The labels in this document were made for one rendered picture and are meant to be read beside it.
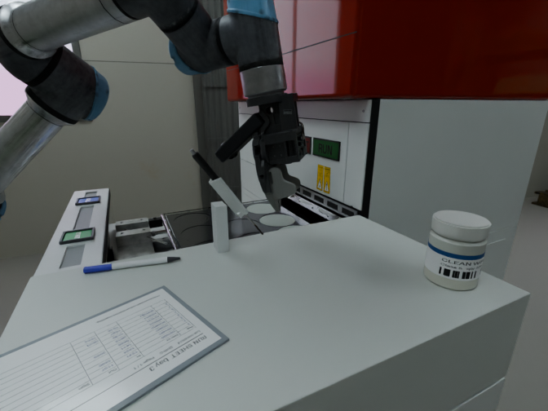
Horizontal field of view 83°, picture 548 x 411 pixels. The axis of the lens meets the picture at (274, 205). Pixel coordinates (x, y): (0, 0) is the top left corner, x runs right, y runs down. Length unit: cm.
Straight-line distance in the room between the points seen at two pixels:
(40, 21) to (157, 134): 222
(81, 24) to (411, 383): 68
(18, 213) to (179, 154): 135
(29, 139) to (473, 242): 90
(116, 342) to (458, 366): 41
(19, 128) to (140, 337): 64
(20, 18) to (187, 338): 60
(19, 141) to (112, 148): 202
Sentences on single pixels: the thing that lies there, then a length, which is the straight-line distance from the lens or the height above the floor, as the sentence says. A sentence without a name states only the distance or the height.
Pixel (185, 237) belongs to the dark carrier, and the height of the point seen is 90.
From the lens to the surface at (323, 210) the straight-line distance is 84.
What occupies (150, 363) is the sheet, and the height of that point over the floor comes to 97.
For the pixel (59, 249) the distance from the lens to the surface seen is 69.
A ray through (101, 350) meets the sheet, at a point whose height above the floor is 97.
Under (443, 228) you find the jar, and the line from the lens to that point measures 47.
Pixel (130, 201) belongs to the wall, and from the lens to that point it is 299.
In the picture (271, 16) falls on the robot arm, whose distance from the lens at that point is 56.
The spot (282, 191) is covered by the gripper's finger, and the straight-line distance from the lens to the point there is 56.
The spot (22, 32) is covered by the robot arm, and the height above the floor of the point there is 133.
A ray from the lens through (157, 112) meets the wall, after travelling 285.
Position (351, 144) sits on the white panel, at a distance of 74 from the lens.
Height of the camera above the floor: 121
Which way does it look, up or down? 18 degrees down
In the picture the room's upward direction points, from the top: straight up
